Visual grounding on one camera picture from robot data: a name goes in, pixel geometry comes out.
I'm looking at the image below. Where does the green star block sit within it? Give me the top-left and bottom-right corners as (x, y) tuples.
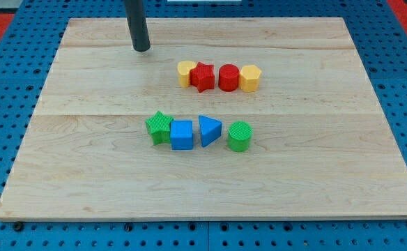
(145, 111), (174, 145)

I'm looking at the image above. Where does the red star block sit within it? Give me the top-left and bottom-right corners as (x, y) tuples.
(190, 62), (215, 93)

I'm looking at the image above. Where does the blue triangle block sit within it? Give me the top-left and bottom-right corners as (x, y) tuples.
(199, 115), (222, 147)

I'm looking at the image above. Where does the blue cube block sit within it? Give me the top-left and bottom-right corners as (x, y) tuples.
(170, 120), (194, 150)

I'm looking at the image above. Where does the green cylinder block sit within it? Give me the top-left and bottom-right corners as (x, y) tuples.
(227, 121), (253, 152)

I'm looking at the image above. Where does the red cylinder block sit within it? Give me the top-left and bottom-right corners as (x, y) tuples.
(218, 64), (239, 92)

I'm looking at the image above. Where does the yellow heart block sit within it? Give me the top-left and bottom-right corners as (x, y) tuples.
(176, 61), (197, 88)

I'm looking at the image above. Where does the yellow hexagon block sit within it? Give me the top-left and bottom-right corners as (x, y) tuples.
(239, 65), (262, 92)

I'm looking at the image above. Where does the light wooden board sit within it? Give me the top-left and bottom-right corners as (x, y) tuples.
(0, 17), (407, 222)

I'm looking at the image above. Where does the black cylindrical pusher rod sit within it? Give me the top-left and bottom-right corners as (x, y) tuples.
(123, 0), (151, 52)

